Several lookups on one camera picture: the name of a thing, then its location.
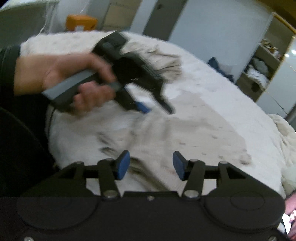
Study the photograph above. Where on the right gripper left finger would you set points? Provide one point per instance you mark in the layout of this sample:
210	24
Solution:
107	171

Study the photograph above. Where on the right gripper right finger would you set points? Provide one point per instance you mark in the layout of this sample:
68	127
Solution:
194	172

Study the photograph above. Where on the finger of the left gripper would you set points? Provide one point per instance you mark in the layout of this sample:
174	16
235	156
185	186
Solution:
165	105
141	107

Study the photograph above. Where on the beige knit sweater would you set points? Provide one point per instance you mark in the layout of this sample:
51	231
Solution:
196	130

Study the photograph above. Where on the black sleeved left forearm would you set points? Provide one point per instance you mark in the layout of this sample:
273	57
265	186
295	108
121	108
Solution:
9	56

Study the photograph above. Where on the blue clothes pile on floor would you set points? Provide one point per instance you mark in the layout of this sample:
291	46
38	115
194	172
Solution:
213	63

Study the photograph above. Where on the clothes pile on shelf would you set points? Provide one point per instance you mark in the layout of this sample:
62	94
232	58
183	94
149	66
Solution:
258	71

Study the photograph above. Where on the person's right hand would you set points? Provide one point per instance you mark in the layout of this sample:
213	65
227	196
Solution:
289	216

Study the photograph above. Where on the white fluffy bed blanket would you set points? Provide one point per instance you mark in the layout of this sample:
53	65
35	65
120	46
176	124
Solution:
270	140

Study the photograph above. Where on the dark grey door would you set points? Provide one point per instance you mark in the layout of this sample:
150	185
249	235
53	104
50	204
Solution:
163	18

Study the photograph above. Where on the orange box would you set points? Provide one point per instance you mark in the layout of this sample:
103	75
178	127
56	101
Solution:
80	23

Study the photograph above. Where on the white wardrobe with shelves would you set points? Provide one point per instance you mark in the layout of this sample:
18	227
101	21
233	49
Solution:
277	49

